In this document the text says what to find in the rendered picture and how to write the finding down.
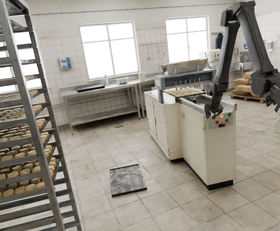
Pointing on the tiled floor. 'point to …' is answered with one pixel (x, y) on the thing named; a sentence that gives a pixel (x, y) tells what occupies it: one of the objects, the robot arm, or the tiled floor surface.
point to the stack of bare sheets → (126, 180)
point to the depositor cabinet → (165, 125)
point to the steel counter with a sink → (66, 93)
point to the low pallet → (248, 97)
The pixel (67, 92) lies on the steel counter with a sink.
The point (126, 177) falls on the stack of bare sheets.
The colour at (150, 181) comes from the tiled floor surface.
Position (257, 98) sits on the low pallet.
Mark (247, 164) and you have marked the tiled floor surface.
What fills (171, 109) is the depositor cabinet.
